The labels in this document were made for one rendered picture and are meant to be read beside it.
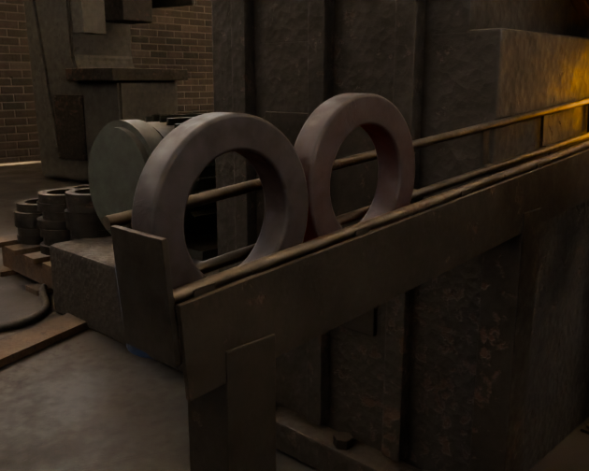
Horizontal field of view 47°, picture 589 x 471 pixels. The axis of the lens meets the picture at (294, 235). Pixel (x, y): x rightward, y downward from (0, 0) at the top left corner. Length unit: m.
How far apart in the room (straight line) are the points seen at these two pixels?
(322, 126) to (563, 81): 0.74
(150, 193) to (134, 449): 1.10
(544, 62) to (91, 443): 1.22
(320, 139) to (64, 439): 1.16
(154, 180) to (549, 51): 0.88
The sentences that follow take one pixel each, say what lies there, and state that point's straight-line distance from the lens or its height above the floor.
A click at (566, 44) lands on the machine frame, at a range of 1.34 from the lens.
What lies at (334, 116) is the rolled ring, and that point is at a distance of 0.68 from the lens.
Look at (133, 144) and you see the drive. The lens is 1.99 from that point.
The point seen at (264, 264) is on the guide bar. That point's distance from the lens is 0.60.
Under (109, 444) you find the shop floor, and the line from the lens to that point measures 1.63.
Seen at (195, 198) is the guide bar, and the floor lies 0.68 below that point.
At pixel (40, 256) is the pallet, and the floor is 0.14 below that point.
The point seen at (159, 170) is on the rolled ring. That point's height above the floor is 0.72.
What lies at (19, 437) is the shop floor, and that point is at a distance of 1.72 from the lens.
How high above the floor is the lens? 0.79
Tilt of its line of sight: 13 degrees down
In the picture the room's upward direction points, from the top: straight up
